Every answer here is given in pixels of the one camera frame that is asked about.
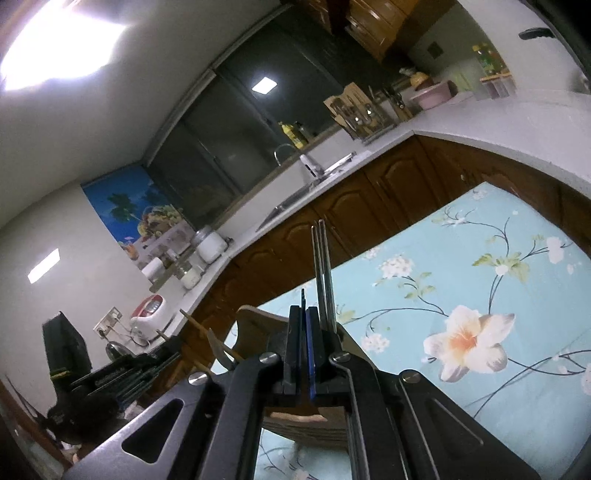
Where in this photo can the knife block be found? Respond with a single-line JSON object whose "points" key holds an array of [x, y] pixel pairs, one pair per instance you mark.
{"points": [[398, 106]]}

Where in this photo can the black wok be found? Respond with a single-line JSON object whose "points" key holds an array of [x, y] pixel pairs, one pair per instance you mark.
{"points": [[533, 33]]}

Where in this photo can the metal chopstick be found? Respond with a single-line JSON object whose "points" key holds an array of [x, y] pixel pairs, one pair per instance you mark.
{"points": [[317, 267], [328, 272]]}

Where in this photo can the wooden utensil holder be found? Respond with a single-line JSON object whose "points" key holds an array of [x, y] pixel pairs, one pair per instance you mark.
{"points": [[263, 332]]}

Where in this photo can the paper towel roll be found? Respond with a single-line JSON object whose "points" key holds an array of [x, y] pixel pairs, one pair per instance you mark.
{"points": [[153, 270]]}

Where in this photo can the glass jar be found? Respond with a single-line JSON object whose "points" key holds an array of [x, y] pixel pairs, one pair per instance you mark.
{"points": [[191, 276]]}

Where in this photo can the bright ceiling lamp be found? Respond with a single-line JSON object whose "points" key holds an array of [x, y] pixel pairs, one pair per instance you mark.
{"points": [[60, 37]]}

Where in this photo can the pink basin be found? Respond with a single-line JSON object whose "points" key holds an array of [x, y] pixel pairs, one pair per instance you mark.
{"points": [[431, 96]]}

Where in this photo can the black wall socket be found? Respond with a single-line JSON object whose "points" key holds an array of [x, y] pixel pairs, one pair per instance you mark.
{"points": [[433, 50]]}

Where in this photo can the seasoning bottles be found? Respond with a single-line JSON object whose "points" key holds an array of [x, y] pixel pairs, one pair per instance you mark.
{"points": [[485, 57]]}

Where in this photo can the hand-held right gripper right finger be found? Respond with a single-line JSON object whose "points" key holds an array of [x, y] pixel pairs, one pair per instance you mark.
{"points": [[323, 364]]}

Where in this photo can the dark bottle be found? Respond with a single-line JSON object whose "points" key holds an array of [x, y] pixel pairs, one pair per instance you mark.
{"points": [[302, 131]]}

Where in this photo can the floral blue tablecloth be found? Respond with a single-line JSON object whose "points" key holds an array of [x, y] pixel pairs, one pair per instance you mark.
{"points": [[461, 286]]}

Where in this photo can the curved steel faucet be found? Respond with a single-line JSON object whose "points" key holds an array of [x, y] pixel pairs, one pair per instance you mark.
{"points": [[281, 150]]}

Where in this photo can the dark kitchen window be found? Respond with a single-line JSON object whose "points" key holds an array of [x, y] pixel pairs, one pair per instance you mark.
{"points": [[277, 69]]}

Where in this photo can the wooden cabinets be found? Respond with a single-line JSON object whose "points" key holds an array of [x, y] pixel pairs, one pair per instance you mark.
{"points": [[374, 23], [392, 184]]}

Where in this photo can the wall power outlet strip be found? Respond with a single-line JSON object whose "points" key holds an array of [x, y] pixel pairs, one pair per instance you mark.
{"points": [[108, 321]]}

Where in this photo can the wooden lower cabinets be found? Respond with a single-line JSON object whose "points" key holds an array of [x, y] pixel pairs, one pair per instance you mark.
{"points": [[392, 184]]}

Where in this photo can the tropical fruit wall poster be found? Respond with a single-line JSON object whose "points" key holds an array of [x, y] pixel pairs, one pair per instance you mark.
{"points": [[129, 207]]}

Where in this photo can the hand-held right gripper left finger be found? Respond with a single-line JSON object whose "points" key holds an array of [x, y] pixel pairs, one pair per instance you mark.
{"points": [[295, 350]]}

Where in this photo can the wooden chopstick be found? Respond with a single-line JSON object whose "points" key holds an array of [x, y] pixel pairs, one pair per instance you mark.
{"points": [[207, 332], [180, 348]]}

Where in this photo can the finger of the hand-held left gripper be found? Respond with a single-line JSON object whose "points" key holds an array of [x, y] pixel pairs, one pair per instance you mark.
{"points": [[143, 369]]}

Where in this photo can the yellow bowl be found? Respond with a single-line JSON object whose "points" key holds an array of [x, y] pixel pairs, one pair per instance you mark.
{"points": [[421, 81]]}

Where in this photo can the white and red rice cooker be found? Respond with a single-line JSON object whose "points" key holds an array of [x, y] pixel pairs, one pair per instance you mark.
{"points": [[147, 318]]}

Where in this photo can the steel electric kettle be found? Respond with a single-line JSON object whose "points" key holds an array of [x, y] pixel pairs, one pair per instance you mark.
{"points": [[119, 350]]}

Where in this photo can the wooden upper cabinets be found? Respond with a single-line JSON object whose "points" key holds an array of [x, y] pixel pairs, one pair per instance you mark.
{"points": [[374, 23]]}

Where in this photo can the wooden dish rack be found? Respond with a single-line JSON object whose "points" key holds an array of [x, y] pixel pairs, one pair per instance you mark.
{"points": [[358, 113]]}

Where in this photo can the steel kitchen sink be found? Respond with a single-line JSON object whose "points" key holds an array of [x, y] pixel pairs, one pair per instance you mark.
{"points": [[291, 201]]}

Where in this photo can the yellow bottle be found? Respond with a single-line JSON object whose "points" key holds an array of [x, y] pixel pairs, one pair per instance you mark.
{"points": [[292, 134]]}

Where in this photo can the white lidded cooker pot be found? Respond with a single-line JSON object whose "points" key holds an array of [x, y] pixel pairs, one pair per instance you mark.
{"points": [[210, 247]]}

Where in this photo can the grey kitchen countertop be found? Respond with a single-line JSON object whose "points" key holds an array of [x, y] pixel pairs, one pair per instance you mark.
{"points": [[485, 124]]}

